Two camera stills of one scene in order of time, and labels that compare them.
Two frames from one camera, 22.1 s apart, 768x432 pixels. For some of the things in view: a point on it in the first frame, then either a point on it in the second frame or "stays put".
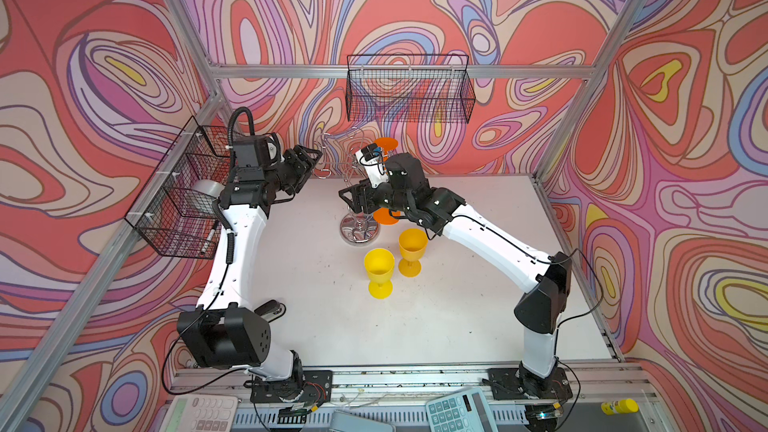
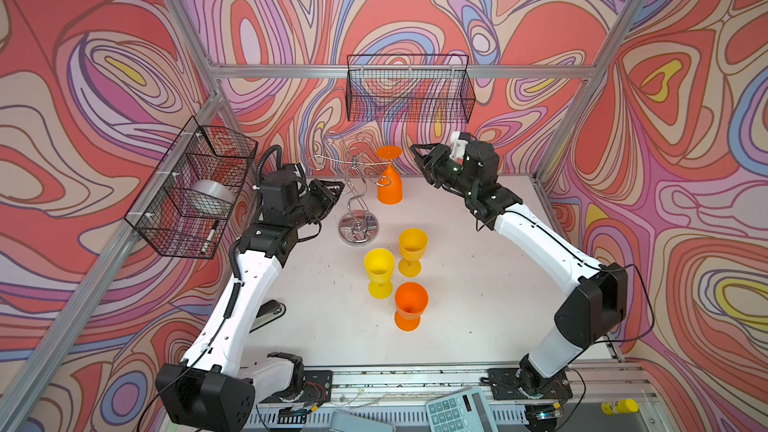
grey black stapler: x=271 y=310 stays put
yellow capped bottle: x=627 y=405 stays put
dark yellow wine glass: x=412 y=244 stays put
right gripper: x=356 y=193 → x=433 y=158
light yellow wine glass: x=379 y=264 stays put
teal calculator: x=464 y=410 stays put
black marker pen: x=210 y=235 stays put
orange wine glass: x=384 y=217 → x=411 y=300
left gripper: x=301 y=164 → x=323 y=195
